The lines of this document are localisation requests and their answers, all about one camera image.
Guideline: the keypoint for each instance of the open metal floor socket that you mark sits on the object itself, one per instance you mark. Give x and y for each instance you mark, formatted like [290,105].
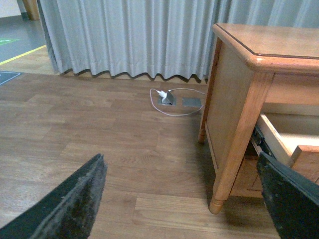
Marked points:
[170,100]

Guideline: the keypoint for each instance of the grey pleated curtain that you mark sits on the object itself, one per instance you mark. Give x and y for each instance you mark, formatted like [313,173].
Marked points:
[157,37]

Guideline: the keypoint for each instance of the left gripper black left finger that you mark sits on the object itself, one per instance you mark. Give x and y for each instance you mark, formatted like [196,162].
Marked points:
[67,212]

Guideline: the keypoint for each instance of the closed metal floor plate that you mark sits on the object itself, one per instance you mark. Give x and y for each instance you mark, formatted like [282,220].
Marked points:
[191,102]

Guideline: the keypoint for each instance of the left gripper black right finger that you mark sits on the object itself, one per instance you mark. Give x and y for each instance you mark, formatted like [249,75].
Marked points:
[291,199]

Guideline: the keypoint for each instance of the black drawer slide rail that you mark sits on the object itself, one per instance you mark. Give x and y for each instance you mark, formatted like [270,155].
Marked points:
[259,140]

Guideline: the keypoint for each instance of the wooden drawer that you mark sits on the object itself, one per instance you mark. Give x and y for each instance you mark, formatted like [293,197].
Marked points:
[293,140]

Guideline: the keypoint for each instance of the wooden nightstand cabinet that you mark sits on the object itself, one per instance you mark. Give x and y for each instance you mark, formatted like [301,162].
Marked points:
[255,69]

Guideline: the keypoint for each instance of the white plug charger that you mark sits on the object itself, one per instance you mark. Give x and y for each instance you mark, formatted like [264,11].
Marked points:
[162,94]

